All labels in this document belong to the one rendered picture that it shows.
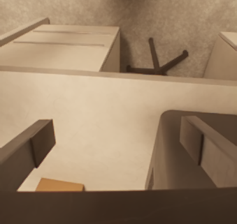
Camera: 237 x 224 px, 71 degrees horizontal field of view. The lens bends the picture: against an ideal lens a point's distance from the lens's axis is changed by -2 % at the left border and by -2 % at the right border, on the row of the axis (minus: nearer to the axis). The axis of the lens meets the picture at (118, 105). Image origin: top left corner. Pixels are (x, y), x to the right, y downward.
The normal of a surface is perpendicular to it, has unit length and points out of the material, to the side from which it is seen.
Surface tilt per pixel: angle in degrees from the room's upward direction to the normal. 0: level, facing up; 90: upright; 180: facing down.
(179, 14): 0
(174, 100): 0
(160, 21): 0
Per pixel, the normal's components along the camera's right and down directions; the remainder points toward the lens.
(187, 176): 0.00, -0.78
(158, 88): -0.12, 0.62
